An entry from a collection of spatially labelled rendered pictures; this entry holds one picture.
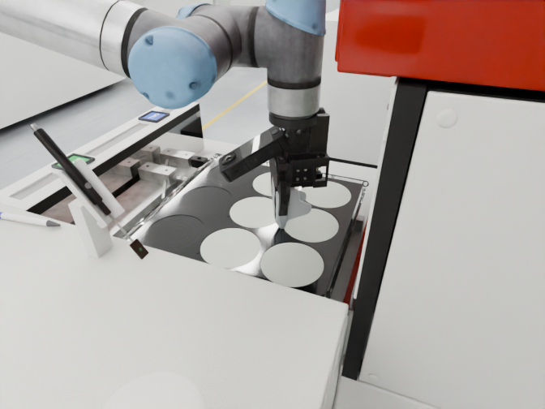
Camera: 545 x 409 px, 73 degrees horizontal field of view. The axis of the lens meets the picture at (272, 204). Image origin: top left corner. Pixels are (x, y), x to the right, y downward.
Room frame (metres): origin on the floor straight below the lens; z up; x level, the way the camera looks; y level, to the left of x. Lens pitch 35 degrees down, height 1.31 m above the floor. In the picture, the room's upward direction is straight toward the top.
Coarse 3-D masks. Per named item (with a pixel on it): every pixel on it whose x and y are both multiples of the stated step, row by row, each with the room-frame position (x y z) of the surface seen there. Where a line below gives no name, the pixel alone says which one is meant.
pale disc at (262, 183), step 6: (264, 174) 0.70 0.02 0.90; (270, 174) 0.70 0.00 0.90; (258, 180) 0.68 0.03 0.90; (264, 180) 0.68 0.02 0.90; (270, 180) 0.68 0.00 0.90; (258, 186) 0.65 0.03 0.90; (264, 186) 0.65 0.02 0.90; (270, 186) 0.65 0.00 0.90; (264, 192) 0.63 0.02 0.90; (270, 192) 0.63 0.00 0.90
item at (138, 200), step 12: (180, 168) 0.76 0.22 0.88; (192, 168) 0.77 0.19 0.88; (144, 180) 0.71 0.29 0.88; (132, 192) 0.66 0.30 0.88; (144, 192) 0.66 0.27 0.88; (156, 192) 0.66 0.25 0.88; (168, 192) 0.67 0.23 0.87; (132, 204) 0.61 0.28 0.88; (144, 204) 0.61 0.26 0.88; (156, 204) 0.63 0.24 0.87; (120, 216) 0.57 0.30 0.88; (132, 216) 0.57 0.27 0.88; (108, 228) 0.54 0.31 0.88
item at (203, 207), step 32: (192, 192) 0.63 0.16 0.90; (224, 192) 0.63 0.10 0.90; (256, 192) 0.63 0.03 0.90; (352, 192) 0.63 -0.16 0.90; (160, 224) 0.52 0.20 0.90; (192, 224) 0.52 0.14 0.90; (224, 224) 0.52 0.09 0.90; (192, 256) 0.44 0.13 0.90; (256, 256) 0.44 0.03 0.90; (320, 288) 0.37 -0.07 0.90
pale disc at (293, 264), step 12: (264, 252) 0.45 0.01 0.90; (276, 252) 0.45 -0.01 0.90; (288, 252) 0.45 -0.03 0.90; (300, 252) 0.45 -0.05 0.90; (312, 252) 0.45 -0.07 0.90; (264, 264) 0.42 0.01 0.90; (276, 264) 0.42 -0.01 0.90; (288, 264) 0.42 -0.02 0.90; (300, 264) 0.42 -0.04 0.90; (312, 264) 0.42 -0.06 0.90; (276, 276) 0.39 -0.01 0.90; (288, 276) 0.39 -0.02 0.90; (300, 276) 0.39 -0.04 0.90; (312, 276) 0.39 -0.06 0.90
